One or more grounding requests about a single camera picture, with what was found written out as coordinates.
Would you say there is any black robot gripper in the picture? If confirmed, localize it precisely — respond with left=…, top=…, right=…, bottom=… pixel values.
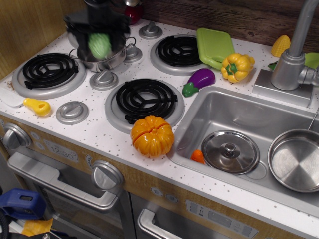
left=64, top=3, right=130, bottom=52

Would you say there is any green bumpy toy squash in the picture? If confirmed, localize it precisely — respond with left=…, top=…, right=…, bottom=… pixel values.
left=88, top=33, right=112, bottom=59

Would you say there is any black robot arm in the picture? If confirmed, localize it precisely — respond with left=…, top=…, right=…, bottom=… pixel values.
left=64, top=0, right=131, bottom=50

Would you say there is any small steel pot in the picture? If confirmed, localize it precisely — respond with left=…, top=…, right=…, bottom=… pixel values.
left=69, top=37, right=136, bottom=72

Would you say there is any steel pot lid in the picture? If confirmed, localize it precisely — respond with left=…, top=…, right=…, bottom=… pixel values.
left=201, top=130, right=260, bottom=175

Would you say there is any steel pan in sink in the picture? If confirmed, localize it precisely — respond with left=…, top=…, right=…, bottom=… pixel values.
left=268, top=112, right=319, bottom=193

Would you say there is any back left black burner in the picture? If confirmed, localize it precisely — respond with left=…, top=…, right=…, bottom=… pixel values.
left=67, top=32, right=79, bottom=48

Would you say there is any black burner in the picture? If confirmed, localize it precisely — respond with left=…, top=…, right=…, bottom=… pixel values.
left=12, top=53, right=86, bottom=100
left=105, top=79, right=184, bottom=134
left=67, top=32, right=79, bottom=48
left=150, top=34, right=211, bottom=76

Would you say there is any silver stove knob centre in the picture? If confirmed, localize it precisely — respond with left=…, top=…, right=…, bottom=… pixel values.
left=124, top=44, right=143, bottom=63

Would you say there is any silver stove knob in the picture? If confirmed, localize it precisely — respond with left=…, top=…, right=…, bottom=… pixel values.
left=139, top=21, right=163, bottom=39
left=56, top=101, right=89, bottom=125
left=89, top=69, right=119, bottom=91
left=124, top=44, right=143, bottom=63

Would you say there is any silver stove knob middle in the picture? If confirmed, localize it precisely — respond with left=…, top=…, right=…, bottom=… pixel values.
left=89, top=69, right=119, bottom=91

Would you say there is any red toy bottle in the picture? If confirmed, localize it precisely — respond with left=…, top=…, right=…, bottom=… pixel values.
left=124, top=0, right=144, bottom=25

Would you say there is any silver stove knob back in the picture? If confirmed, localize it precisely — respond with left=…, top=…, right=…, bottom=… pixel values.
left=139, top=21, right=163, bottom=39

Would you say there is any front left black burner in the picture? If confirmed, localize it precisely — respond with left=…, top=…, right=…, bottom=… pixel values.
left=12, top=53, right=86, bottom=100

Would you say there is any front centre black burner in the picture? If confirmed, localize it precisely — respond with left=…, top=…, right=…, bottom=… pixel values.
left=105, top=79, right=184, bottom=134

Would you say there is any silver stove knob front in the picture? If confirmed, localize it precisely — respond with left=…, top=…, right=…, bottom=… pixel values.
left=56, top=101, right=89, bottom=125

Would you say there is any back right black burner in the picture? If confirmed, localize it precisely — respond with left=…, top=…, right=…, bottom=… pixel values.
left=150, top=34, right=211, bottom=76

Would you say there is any orange toy pumpkin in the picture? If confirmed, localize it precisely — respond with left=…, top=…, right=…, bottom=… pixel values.
left=130, top=115, right=174, bottom=158

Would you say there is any purple toy eggplant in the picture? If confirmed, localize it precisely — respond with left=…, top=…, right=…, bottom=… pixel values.
left=182, top=69, right=216, bottom=97

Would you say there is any green plastic cutting board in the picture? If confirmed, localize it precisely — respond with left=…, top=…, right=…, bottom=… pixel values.
left=196, top=28, right=235, bottom=70

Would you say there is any steel sink basin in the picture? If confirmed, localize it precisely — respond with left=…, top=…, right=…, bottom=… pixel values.
left=168, top=87, right=319, bottom=216

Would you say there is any silver oven dial left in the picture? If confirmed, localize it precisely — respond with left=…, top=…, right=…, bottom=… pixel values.
left=3, top=123, right=32, bottom=150

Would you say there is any silver oven dial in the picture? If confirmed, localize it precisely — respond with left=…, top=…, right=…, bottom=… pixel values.
left=3, top=123, right=32, bottom=150
left=91, top=160, right=124, bottom=191

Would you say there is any silver oven dial right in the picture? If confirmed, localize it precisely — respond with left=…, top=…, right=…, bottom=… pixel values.
left=91, top=160, right=124, bottom=191

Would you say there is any yellow toy bell pepper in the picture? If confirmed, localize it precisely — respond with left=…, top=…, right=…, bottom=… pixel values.
left=221, top=53, right=255, bottom=83

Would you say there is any orange toy carrot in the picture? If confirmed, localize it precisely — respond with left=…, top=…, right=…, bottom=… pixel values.
left=190, top=149, right=205, bottom=164

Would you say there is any blue clamp tool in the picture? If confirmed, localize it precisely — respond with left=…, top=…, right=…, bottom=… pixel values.
left=0, top=188, right=46, bottom=220

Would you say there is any yellow toy corn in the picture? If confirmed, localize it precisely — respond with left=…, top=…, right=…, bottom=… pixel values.
left=271, top=35, right=291, bottom=57

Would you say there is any silver toy faucet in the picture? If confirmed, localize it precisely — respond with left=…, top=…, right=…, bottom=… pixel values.
left=252, top=0, right=319, bottom=107

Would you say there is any yellow handled white spatula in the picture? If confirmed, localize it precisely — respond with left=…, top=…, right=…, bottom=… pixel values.
left=0, top=88, right=51, bottom=117

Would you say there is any silver oven door handle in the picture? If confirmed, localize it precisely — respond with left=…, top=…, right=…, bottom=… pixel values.
left=8, top=152, right=118, bottom=212

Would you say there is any silver right door handle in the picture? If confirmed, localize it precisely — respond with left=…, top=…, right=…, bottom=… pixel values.
left=138, top=209, right=179, bottom=239

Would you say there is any black cable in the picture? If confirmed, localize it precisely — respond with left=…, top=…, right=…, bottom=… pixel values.
left=0, top=211, right=9, bottom=239

